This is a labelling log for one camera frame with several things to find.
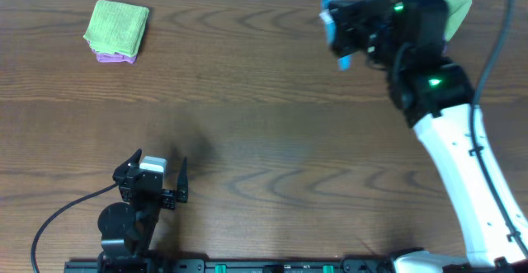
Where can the folded purple cloth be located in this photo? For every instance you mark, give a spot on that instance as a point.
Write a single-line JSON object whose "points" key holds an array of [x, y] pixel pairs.
{"points": [[105, 55]]}

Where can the blue microfiber cloth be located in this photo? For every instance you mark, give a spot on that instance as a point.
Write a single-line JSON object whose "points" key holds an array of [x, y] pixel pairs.
{"points": [[330, 29]]}

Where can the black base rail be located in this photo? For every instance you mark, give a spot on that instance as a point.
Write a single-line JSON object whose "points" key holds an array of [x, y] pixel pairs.
{"points": [[350, 265]]}

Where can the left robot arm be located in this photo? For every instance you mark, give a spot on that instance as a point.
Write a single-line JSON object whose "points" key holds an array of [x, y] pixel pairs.
{"points": [[127, 227]]}

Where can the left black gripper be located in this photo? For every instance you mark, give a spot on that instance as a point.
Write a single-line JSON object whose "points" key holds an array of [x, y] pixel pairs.
{"points": [[154, 195]]}

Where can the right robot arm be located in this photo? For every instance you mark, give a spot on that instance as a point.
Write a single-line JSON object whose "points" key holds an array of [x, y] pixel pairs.
{"points": [[407, 39]]}

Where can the folded green cloth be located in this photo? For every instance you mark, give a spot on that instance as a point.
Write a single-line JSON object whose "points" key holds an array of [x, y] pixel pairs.
{"points": [[116, 28]]}

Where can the crumpled green cloth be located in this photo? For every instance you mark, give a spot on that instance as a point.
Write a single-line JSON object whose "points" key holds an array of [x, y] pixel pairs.
{"points": [[457, 12]]}

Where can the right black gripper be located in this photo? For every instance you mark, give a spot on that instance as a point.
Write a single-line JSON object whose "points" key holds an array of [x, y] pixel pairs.
{"points": [[344, 27]]}

